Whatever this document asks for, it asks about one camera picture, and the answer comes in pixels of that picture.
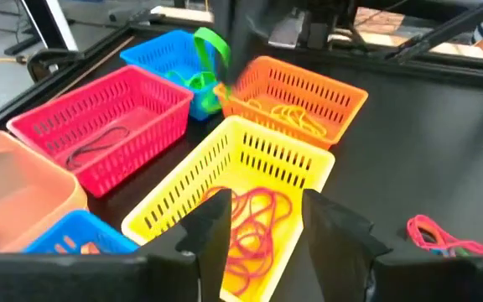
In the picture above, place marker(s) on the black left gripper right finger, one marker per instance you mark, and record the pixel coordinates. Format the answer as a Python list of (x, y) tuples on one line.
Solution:
[(392, 281)]

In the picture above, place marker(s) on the yellow plastic basket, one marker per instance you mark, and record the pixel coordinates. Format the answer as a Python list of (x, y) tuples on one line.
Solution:
[(275, 147)]

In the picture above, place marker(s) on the blue plastic basket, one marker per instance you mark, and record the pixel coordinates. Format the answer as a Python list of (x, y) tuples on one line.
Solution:
[(82, 226), (157, 54)]

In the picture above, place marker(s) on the pile of coloured rubber bands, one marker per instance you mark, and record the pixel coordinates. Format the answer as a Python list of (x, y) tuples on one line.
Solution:
[(413, 230)]

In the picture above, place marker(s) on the red plastic basket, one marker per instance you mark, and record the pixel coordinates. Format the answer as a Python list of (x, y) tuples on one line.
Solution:
[(153, 109)]

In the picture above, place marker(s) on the orange plastic basket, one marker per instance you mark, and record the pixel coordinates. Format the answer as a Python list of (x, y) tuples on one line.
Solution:
[(329, 96)]

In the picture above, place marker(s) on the red rubber band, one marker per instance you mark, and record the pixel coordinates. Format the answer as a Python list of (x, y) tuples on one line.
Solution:
[(266, 191)]

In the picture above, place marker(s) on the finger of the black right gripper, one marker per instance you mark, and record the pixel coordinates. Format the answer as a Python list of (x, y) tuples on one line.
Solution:
[(243, 63)]

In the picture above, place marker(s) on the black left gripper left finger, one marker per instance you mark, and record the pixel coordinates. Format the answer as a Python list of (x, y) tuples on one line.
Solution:
[(99, 279)]

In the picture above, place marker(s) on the green rubber band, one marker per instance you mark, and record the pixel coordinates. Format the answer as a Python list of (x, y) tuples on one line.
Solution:
[(201, 81), (210, 32)]

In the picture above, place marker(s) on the black diagonal frame strut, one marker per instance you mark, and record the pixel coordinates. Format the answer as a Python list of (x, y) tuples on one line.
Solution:
[(447, 29)]

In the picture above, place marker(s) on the yellow rubber band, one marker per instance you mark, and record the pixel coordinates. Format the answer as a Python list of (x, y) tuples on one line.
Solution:
[(296, 117)]

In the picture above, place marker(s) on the black table clamp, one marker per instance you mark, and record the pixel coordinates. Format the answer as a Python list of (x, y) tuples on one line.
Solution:
[(53, 63)]

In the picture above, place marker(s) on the peach plastic bin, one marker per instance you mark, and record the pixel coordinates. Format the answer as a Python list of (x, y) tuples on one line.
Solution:
[(23, 189)]

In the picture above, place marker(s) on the dark brown rubber band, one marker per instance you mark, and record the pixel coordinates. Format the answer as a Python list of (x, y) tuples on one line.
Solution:
[(70, 159)]

